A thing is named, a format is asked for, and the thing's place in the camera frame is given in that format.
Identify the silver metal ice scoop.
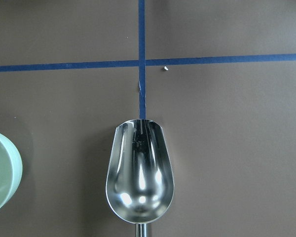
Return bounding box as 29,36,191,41
106,119,175,237

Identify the light green bowl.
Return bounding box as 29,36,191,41
0,134,23,209

